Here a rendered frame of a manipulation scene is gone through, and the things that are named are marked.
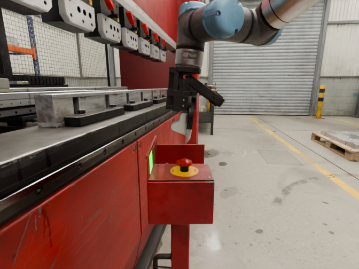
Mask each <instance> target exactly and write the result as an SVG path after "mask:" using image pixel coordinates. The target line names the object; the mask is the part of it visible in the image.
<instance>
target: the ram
mask: <svg viewBox="0 0 359 269"><path fill-rule="evenodd" d="M116 1H117V2H118V3H119V7H125V8H126V9H127V10H128V11H131V13H132V14H133V15H134V16H136V20H140V21H142V22H143V23H145V24H146V25H147V26H148V27H149V29H151V30H153V31H154V32H155V33H157V34H158V36H160V37H161V38H163V39H165V42H166V48H167V49H168V50H169V51H176V46H175V45H174V44H173V43H172V42H171V41H170V40H168V39H167V38H166V37H165V36H164V35H163V34H162V33H160V32H159V31H158V30H157V29H156V28H155V27H154V26H153V25H151V24H150V23H149V22H148V21H147V20H146V19H145V18H144V17H143V16H141V15H140V14H139V13H138V12H137V11H136V10H135V9H134V8H133V7H131V6H130V5H129V4H128V3H127V2H126V1H125V0H116ZM132 1H133V2H135V3H136V4H137V5H138V6H139V7H140V8H141V9H142V10H143V11H144V12H145V13H146V14H147V15H148V16H149V17H150V18H151V19H152V20H153V21H154V22H155V23H156V24H157V25H158V26H159V27H160V28H161V29H162V30H163V31H164V32H165V33H166V34H167V35H168V36H169V37H170V38H171V39H172V40H173V41H174V42H177V0H132Z"/></svg>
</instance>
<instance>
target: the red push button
mask: <svg viewBox="0 0 359 269"><path fill-rule="evenodd" d="M177 165H178V166H180V171H181V172H188V171H189V166H191V165H192V161H191V160H189V159H179V160H177Z"/></svg>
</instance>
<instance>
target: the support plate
mask: <svg viewBox="0 0 359 269"><path fill-rule="evenodd" d="M9 88H10V84H9V79H8V78H0V89H9Z"/></svg>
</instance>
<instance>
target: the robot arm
mask: <svg viewBox="0 0 359 269"><path fill-rule="evenodd" d="M318 1H320V0H263V1H262V2H261V3H260V4H259V5H258V6H257V7H256V8H254V9H249V8H246V7H243V6H242V4H241V3H240V2H239V1H238V0H213V1H211V2H210V3H209V4H207V5H206V4H204V3H202V2H198V1H189V2H185V3H183V4H182V5H181V7H180V9H179V16H178V21H177V22H178V29H177V42H176V54H175V65H176V66H177V67H169V82H168V90H167V101H166V109H170V110H172V111H175V112H180V110H181V111H182V112H181V113H180V115H179V119H178V120H175V121H173V122H172V123H171V129H172V131H174V132H177V133H180V134H183V135H185V142H184V143H185V144H187V142H188V141H189V140H190V138H191V132H192V126H193V118H194V111H196V105H197V93H199V94H201V95H202V96H203V97H205V98H206V99H207V100H209V102H210V103H211V105H213V106H215V107H216V106H218V107H221V106H222V104H223V103H224V101H225V100H224V99H223V97H222V96H221V95H220V94H219V93H217V92H214V91H212V90H211V89H210V88H208V87H206V86H205V85H204V84H202V83H201V82H200V81H198V80H197V79H196V78H194V77H193V76H192V74H201V69H200V68H201V67H202V61H203V56H204V47H205V42H209V41H225V42H234V43H244V44H252V45H255V46H262V45H271V44H273V43H274V42H275V41H277V40H278V38H279V36H280V35H281V33H282V31H283V27H284V26H286V25H287V24H288V23H290V22H291V21H292V20H294V19H295V18H296V17H298V16H299V15H301V14H302V13H304V11H306V10H307V9H309V8H310V7H312V6H313V5H314V4H316V3H317V2H318ZM184 75H187V76H186V77H185V78H186V79H184V78H183V76H184ZM186 111H187V112H186Z"/></svg>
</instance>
